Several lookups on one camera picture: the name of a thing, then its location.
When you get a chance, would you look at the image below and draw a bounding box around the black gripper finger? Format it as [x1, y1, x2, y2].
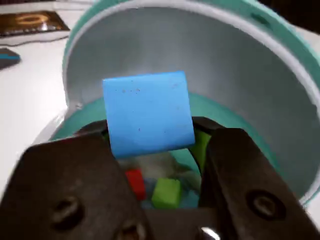
[0, 119, 153, 240]
[188, 116, 320, 240]

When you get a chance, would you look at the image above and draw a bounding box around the red lego block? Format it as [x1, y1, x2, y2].
[124, 169, 147, 201]

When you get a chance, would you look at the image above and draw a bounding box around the green lego block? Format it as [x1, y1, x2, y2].
[151, 177, 182, 210]

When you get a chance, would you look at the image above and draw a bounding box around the blue lego block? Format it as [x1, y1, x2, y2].
[102, 70, 196, 159]

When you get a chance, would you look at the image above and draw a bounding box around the teal whale-shaped bin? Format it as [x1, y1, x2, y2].
[48, 0, 320, 208]

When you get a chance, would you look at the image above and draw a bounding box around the black box with blue stripe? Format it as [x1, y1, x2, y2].
[0, 48, 22, 71]

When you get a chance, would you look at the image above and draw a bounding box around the dark brown patterned box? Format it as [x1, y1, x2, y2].
[0, 10, 71, 38]

